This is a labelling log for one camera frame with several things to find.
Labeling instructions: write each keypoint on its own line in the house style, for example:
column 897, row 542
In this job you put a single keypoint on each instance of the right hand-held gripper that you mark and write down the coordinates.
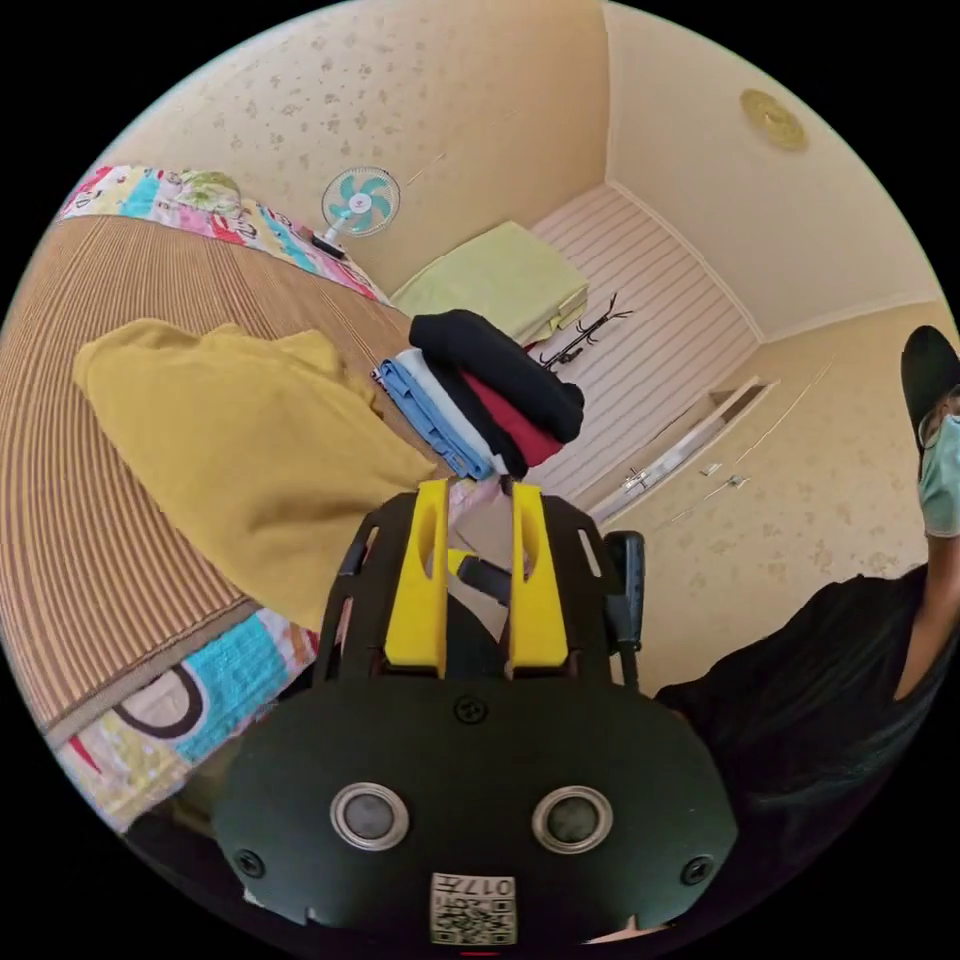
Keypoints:
column 486, row 579

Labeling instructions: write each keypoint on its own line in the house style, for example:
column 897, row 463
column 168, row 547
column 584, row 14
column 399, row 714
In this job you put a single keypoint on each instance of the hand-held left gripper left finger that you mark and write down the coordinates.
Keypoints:
column 415, row 600

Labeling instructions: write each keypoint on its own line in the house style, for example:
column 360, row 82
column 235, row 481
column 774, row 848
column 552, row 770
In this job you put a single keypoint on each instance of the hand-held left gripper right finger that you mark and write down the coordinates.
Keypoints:
column 537, row 607

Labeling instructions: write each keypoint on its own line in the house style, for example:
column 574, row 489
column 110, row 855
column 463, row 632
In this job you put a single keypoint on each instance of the yellow long sleeve shirt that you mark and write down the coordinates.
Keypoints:
column 247, row 450

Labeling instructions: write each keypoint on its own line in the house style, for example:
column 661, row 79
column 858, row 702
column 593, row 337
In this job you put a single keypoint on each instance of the pile of clothes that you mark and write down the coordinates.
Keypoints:
column 495, row 390

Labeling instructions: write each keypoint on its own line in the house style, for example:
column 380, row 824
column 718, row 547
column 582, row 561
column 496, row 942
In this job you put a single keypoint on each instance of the white door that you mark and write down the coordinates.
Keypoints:
column 690, row 442

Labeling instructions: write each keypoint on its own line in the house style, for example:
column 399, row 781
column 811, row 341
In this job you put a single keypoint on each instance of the black coat rack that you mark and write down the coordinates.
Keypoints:
column 577, row 341

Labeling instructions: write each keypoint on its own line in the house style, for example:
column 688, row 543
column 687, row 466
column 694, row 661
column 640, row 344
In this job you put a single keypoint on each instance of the yellow-green curtain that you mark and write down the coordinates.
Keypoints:
column 495, row 277

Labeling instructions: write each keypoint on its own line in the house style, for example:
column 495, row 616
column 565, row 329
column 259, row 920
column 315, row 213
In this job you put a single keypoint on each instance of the person's body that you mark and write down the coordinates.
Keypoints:
column 810, row 697

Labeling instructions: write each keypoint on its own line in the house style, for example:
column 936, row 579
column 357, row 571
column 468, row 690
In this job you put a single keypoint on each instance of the bed with woven mat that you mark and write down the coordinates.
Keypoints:
column 82, row 480

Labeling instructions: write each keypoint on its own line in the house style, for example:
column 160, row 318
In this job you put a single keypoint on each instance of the teal table fan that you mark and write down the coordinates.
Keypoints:
column 360, row 201

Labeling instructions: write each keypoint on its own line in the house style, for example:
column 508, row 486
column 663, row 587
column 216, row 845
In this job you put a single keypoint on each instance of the green floral pillow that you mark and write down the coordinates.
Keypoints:
column 208, row 191

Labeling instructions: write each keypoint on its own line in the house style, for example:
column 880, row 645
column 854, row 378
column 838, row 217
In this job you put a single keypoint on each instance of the golden ceiling lamp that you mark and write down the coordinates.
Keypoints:
column 774, row 118

